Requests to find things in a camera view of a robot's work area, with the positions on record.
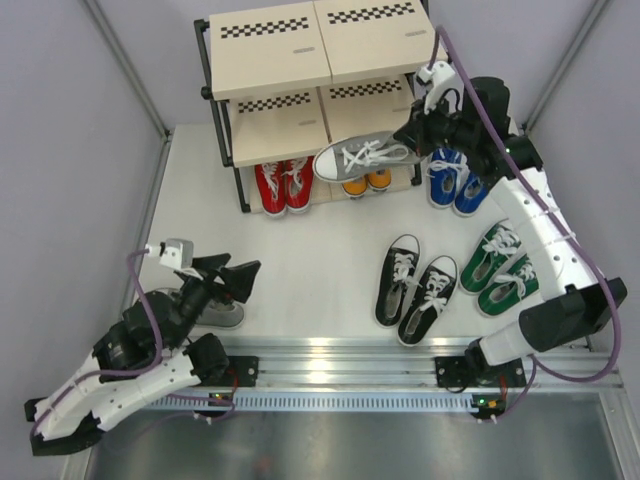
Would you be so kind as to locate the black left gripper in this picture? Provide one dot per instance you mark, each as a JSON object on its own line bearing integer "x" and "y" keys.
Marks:
{"x": 238, "y": 279}

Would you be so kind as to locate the green sneaker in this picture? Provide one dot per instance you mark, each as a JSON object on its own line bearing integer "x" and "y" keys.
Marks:
{"x": 497, "y": 249}
{"x": 508, "y": 289}

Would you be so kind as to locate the black sneaker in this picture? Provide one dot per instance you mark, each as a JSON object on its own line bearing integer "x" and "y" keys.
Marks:
{"x": 397, "y": 275}
{"x": 435, "y": 288}

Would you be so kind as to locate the grey sneaker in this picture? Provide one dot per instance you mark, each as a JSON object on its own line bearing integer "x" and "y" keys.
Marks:
{"x": 351, "y": 158}
{"x": 185, "y": 309}

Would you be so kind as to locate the right green sneaker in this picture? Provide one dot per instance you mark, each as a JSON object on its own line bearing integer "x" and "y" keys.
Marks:
{"x": 508, "y": 289}

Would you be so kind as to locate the red sneaker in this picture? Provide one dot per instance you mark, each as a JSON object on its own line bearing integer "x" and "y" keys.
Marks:
{"x": 299, "y": 181}
{"x": 270, "y": 183}

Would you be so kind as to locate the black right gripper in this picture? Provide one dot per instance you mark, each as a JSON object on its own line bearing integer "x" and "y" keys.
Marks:
{"x": 414, "y": 134}

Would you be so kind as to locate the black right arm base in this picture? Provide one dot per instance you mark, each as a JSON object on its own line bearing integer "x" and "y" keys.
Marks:
{"x": 457, "y": 373}

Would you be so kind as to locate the blue sneaker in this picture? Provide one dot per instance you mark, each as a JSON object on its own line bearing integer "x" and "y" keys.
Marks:
{"x": 447, "y": 171}
{"x": 470, "y": 197}

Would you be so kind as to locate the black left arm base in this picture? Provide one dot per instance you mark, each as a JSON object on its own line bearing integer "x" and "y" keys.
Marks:
{"x": 241, "y": 372}

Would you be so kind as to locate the left grey corner post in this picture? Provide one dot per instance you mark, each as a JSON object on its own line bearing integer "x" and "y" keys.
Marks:
{"x": 105, "y": 29}

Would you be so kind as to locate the left blue sneaker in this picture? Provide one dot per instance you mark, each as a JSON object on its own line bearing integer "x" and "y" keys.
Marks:
{"x": 447, "y": 171}

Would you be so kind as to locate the grey aluminium corner post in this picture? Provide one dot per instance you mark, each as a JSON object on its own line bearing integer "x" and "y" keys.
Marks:
{"x": 593, "y": 16}

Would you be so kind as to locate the right blue sneaker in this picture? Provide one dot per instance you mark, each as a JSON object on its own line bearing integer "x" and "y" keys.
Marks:
{"x": 470, "y": 197}

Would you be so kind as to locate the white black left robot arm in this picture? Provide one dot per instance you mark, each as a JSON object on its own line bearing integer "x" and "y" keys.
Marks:
{"x": 147, "y": 354}

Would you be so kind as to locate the left green sneaker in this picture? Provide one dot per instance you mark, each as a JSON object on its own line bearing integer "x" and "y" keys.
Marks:
{"x": 497, "y": 249}

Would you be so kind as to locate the beige black shoe shelf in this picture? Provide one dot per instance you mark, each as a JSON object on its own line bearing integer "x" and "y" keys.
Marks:
{"x": 284, "y": 82}

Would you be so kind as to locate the right black sneaker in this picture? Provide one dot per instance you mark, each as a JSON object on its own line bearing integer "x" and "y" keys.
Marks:
{"x": 435, "y": 288}

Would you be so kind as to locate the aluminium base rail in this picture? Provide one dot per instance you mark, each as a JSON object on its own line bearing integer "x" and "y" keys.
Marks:
{"x": 317, "y": 356}

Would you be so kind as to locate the orange sneaker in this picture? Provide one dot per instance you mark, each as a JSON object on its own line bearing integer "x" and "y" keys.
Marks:
{"x": 356, "y": 188}
{"x": 380, "y": 180}

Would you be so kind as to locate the left black sneaker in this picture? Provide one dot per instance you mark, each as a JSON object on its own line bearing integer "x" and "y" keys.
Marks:
{"x": 397, "y": 275}

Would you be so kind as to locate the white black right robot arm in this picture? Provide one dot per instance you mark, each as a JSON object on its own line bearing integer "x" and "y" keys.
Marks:
{"x": 577, "y": 299}

